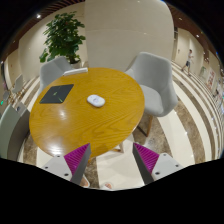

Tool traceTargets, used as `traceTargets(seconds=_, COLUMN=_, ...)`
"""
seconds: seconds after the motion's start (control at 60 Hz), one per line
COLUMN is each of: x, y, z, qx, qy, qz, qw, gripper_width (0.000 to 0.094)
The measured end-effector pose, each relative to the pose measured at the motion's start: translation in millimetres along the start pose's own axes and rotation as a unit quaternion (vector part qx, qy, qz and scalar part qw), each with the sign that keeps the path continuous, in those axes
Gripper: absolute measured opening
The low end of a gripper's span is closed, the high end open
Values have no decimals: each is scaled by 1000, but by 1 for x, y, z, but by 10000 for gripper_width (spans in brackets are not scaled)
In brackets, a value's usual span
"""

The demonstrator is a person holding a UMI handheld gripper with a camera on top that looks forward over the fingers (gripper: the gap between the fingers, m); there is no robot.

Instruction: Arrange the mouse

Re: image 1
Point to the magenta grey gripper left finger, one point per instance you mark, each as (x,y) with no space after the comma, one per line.
(70,167)

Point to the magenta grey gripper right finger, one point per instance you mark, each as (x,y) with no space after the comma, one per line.
(154,166)

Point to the white computer mouse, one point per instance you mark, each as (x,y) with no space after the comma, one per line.
(96,100)

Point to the round wooden table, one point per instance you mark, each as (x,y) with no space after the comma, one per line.
(62,128)

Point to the grey green chair far left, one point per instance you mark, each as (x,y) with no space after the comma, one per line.
(14,127)

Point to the grey armchair right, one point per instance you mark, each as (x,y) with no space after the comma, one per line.
(154,75)

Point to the grey armchair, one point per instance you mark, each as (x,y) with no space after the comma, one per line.
(154,75)
(52,70)

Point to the white box on table edge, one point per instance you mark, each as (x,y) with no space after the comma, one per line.
(75,71)

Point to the grey armchair left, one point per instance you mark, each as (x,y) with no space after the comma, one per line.
(52,70)

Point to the small grey chair background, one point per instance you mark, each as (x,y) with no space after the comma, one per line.
(18,84)

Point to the walking person in background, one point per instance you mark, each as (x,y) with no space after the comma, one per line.
(188,62)

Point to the green potted plant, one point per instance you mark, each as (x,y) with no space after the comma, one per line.
(63,38)

